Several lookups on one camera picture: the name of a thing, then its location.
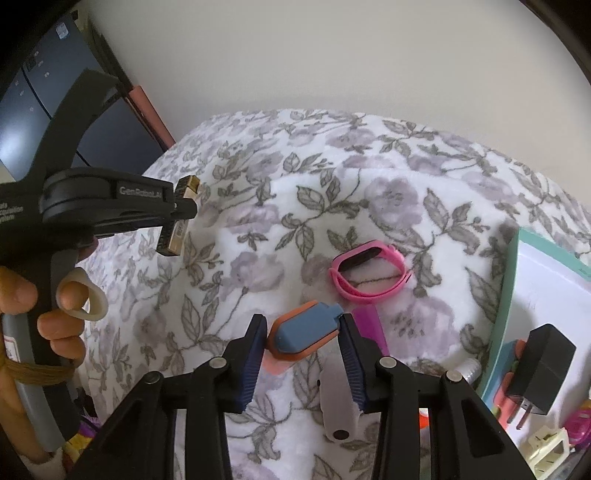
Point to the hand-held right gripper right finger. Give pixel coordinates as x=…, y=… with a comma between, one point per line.
x=353, y=369

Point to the person's left forearm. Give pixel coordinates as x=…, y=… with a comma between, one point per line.
x=11, y=415

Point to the pink fitness band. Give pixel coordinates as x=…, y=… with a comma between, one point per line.
x=364, y=295

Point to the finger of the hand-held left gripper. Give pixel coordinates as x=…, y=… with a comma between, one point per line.
x=182, y=212

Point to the orange and blue puzzle block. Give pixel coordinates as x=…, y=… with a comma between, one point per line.
x=300, y=332

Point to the dark blue cabinet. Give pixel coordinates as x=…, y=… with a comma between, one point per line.
x=115, y=138

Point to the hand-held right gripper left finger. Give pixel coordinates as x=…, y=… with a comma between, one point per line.
x=251, y=369

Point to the salmon board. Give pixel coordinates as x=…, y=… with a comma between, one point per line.
x=152, y=117

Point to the person's left hand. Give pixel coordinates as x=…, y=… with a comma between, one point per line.
x=60, y=330

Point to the orange bottle with clear cap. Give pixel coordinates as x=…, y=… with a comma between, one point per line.
x=470, y=369

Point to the teal cardboard tray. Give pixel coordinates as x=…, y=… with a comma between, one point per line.
x=545, y=295

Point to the magenta watch band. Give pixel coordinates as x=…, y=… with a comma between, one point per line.
x=369, y=323

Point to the salmon and blue puzzle block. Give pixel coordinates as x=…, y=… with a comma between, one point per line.
x=508, y=401

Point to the gold rectangular block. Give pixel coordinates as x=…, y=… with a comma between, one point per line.
x=173, y=240

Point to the cream hair claw clip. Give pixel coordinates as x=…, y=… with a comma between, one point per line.
x=561, y=438

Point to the black charger adapter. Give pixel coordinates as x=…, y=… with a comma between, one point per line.
x=538, y=369

